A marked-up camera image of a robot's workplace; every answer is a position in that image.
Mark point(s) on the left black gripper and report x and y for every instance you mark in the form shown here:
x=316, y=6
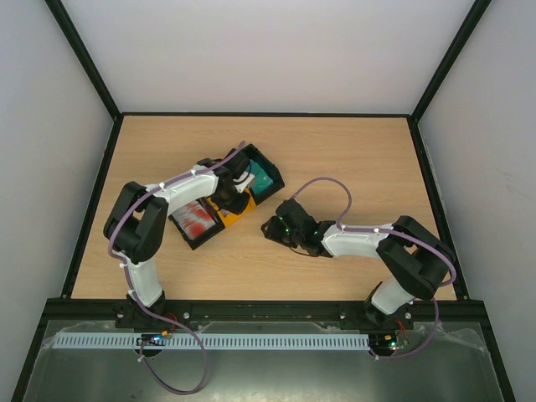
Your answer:
x=238, y=208

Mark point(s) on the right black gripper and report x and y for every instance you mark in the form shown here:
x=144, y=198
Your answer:
x=274, y=230

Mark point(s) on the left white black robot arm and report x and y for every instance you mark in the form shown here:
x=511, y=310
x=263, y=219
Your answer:
x=135, y=226

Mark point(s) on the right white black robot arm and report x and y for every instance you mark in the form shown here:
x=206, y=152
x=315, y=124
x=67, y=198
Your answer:
x=419, y=263

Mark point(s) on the green card stack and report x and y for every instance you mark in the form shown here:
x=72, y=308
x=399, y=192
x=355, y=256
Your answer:
x=262, y=180

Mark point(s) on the black bin with red cards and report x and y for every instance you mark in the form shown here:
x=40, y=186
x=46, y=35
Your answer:
x=208, y=235

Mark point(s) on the red patterned card stack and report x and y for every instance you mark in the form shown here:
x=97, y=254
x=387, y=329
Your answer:
x=193, y=220

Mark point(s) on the black bin with green cards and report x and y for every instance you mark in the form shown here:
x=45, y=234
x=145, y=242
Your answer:
x=253, y=153

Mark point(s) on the yellow bin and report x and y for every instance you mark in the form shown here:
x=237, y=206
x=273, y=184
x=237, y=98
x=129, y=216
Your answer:
x=227, y=218

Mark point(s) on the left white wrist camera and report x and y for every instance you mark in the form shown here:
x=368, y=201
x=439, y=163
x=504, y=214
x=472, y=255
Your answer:
x=243, y=181

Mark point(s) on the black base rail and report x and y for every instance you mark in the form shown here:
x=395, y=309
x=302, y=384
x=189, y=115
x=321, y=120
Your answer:
x=345, y=314

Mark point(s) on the light blue slotted cable duct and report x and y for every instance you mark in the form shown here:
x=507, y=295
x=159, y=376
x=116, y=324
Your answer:
x=215, y=341

